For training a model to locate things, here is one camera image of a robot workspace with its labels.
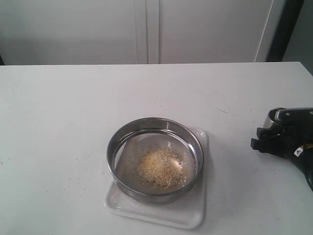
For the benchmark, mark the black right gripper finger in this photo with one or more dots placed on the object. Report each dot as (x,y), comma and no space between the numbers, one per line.
(273,145)
(264,133)

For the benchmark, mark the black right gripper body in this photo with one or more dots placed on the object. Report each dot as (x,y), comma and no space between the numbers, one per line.
(297,143)

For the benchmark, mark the small steel cup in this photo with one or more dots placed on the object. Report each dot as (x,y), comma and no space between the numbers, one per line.
(270,120)

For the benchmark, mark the yellow and white grain mix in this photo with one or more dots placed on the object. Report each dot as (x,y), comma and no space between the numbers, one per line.
(162,168)

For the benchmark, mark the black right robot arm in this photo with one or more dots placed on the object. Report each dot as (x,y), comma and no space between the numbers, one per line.
(306,170)

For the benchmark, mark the round steel mesh sieve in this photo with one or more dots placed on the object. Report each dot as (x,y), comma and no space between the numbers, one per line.
(139,137)

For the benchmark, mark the white square plastic tray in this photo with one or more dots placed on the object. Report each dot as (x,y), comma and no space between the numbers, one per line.
(185,213)

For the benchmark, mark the white cabinet with doors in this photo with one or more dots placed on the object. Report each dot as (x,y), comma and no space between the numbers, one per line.
(61,32)

